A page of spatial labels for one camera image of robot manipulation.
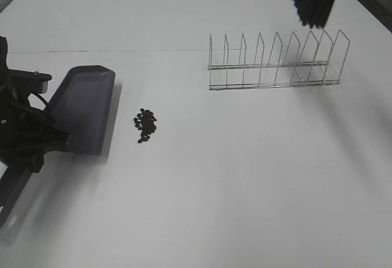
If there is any pile of coffee beans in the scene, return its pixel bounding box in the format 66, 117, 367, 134
134, 108, 157, 144

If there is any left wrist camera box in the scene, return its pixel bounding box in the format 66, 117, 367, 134
9, 69, 52, 94

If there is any chrome wire dish rack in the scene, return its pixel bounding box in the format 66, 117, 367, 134
207, 30, 351, 91

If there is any purple plastic dustpan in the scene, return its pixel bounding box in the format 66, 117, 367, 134
0, 64, 117, 235

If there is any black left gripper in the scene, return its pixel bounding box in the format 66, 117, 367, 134
1, 37, 69, 173

